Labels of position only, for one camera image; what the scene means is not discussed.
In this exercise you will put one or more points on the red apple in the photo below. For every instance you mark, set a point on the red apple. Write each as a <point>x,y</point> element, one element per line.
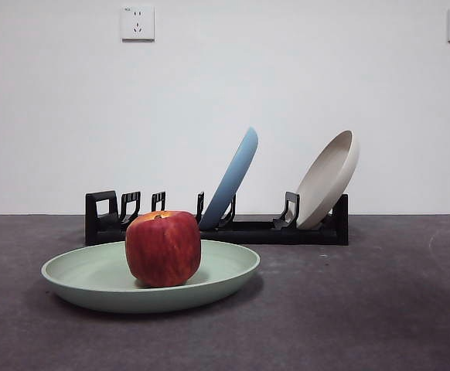
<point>163,251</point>

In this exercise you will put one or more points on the green plate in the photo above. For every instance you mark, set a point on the green plate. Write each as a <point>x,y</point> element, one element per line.
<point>93,278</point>

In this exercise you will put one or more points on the blue plate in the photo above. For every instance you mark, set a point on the blue plate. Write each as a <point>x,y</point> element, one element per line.
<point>232,178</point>

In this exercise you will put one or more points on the black plate rack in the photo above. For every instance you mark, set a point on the black plate rack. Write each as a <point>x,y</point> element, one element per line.
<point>256,233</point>

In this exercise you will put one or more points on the cream plate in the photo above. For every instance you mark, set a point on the cream plate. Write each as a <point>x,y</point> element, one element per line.
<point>325,185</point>

